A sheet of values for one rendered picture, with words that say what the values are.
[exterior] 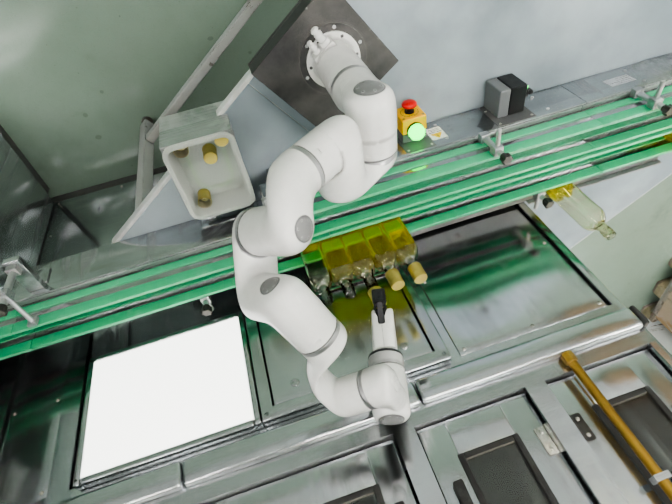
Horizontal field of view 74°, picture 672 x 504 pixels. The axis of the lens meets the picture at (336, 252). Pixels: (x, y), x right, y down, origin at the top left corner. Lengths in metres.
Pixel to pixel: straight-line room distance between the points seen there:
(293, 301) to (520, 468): 0.63
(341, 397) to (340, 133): 0.47
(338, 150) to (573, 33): 0.91
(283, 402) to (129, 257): 0.57
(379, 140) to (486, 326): 0.60
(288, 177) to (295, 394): 0.60
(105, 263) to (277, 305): 0.75
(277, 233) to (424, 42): 0.75
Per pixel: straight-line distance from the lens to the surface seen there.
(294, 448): 1.08
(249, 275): 0.77
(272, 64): 1.08
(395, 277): 1.09
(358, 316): 1.20
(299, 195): 0.67
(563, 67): 1.53
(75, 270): 1.39
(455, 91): 1.36
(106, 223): 1.88
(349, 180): 0.80
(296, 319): 0.70
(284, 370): 1.15
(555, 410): 1.14
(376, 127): 0.84
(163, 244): 1.31
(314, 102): 1.14
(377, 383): 0.83
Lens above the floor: 1.81
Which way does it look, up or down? 44 degrees down
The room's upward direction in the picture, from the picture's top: 158 degrees clockwise
